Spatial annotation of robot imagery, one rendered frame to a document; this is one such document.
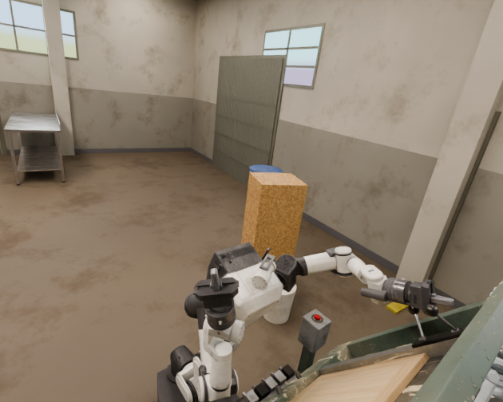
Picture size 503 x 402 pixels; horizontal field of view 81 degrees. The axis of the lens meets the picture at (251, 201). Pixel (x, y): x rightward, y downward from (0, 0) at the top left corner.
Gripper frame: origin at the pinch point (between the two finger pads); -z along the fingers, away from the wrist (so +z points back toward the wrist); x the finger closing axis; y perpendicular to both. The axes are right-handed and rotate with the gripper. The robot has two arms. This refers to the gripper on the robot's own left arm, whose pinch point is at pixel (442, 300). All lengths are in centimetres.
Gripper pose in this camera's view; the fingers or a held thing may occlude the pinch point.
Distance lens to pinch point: 121.4
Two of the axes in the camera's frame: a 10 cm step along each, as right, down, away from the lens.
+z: -6.3, 0.2, 7.8
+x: 1.2, 9.9, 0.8
